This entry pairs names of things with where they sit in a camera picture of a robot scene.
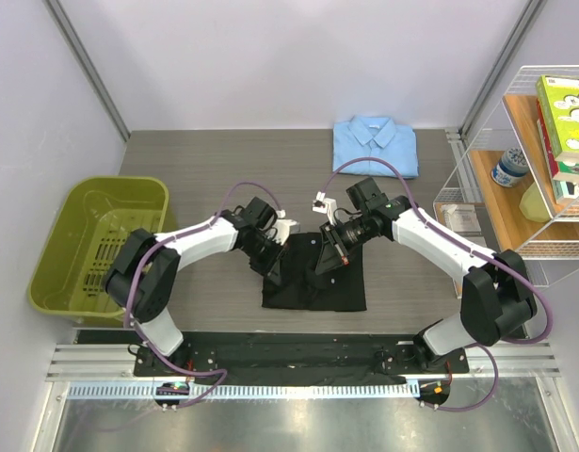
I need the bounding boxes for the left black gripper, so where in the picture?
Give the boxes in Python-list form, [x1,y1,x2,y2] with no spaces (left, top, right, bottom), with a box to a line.
[241,235,289,286]

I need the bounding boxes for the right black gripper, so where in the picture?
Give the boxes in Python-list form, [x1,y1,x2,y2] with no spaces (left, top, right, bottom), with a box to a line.
[316,213,374,275]

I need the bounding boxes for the black long sleeve shirt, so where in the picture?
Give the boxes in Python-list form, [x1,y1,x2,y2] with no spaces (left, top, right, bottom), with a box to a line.
[262,233,367,313]

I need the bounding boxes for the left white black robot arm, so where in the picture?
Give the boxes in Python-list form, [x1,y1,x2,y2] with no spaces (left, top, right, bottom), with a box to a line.
[101,197,299,376]

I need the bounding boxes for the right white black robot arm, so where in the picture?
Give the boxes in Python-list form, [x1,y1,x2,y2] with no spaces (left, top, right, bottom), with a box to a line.
[312,178,538,372]

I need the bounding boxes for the folded light blue shirt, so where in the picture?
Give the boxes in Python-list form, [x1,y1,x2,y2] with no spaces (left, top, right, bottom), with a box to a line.
[332,115,419,179]

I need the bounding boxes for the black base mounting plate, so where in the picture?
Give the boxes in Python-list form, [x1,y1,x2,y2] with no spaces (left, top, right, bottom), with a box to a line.
[74,329,472,387]

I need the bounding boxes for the paper booklet on lower shelf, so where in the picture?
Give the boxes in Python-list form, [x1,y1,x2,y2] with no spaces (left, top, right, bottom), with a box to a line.
[439,203,482,235]

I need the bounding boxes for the olive green plastic basket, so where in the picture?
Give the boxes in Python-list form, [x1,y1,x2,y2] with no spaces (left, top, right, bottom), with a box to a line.
[28,176,177,328]

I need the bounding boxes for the pale green plastic object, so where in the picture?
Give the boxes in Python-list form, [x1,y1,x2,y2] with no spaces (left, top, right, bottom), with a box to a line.
[519,184,551,223]

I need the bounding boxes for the stacked books under green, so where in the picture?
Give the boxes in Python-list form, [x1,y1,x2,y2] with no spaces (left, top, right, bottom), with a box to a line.
[536,98,579,206]

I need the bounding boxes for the green book on top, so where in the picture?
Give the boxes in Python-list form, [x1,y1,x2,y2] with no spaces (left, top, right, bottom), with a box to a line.
[536,75,579,163]

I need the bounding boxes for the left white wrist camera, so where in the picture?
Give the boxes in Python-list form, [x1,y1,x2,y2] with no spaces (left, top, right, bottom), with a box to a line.
[267,210,300,245]

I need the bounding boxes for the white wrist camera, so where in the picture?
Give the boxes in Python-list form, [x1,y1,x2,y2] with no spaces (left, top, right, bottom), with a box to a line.
[267,210,300,245]
[312,191,337,226]

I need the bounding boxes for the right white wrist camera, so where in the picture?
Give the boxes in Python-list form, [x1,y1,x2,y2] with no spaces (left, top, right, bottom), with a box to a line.
[312,191,337,226]

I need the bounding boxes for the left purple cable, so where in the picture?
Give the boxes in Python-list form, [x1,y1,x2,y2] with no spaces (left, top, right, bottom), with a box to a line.
[95,182,288,432]

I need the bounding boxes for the white wire shelf rack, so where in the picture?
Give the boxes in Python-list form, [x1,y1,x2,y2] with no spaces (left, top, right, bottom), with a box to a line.
[433,65,579,288]

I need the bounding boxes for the slotted white cable duct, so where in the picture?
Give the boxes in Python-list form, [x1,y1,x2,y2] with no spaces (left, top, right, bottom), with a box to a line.
[67,379,420,401]

